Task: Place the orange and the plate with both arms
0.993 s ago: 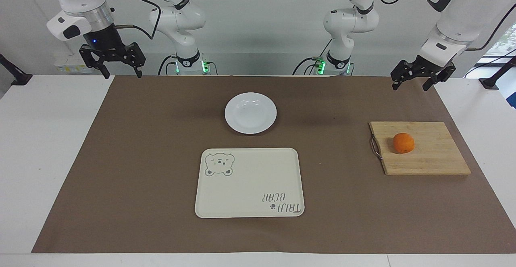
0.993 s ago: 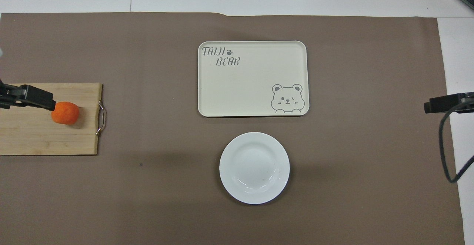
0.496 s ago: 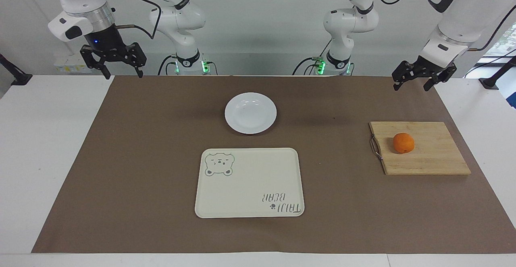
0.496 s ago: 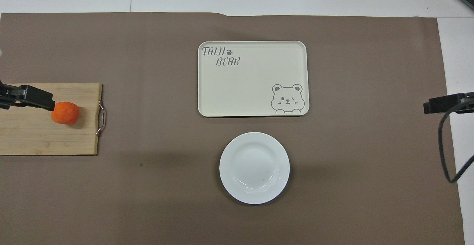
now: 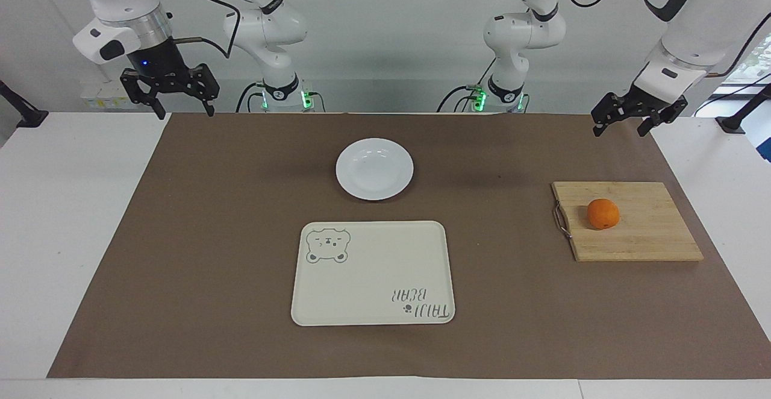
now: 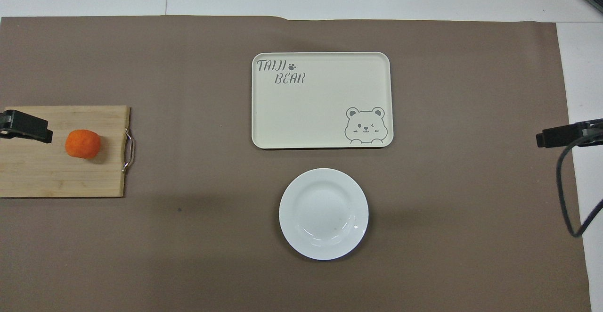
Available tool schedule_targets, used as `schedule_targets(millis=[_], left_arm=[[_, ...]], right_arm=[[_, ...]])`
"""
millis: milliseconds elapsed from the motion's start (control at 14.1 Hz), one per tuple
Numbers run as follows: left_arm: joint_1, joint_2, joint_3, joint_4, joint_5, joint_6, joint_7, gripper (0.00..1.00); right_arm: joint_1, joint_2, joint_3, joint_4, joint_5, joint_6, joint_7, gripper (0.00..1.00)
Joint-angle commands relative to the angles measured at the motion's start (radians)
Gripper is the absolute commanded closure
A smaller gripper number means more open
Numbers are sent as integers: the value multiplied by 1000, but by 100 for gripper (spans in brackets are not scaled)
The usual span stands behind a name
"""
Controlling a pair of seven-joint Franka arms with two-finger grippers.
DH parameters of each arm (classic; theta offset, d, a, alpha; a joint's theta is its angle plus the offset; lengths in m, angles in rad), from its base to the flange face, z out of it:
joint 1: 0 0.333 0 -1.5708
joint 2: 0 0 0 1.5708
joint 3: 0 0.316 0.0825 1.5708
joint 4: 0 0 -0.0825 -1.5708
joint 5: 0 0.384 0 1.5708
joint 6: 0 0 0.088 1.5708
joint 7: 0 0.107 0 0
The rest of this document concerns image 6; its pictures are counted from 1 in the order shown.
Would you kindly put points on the white round plate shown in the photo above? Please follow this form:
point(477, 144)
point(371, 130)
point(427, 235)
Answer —
point(323, 213)

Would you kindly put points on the orange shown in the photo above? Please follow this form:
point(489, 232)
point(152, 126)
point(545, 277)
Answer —
point(82, 143)

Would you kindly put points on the cream tray with bear print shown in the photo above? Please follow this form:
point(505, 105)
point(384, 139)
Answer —
point(311, 109)

